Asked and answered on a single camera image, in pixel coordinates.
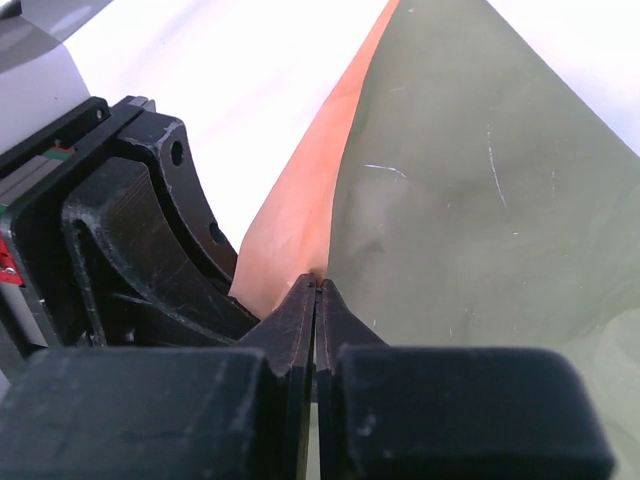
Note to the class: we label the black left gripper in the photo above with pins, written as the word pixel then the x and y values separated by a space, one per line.
pixel 132 267

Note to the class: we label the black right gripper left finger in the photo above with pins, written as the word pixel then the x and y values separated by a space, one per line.
pixel 239 412

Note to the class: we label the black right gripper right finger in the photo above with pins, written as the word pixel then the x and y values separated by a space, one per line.
pixel 448 412

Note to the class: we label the green wrapping paper sheet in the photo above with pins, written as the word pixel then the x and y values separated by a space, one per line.
pixel 459 193

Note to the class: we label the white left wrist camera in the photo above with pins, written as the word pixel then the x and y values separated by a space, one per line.
pixel 39 79

